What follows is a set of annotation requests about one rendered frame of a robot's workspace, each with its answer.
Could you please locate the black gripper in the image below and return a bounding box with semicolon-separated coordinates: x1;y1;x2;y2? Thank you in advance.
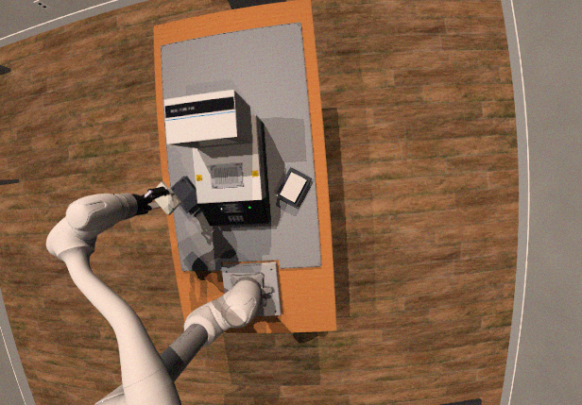
133;186;174;216

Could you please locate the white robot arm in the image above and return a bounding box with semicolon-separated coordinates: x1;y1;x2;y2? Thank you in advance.
46;194;272;405

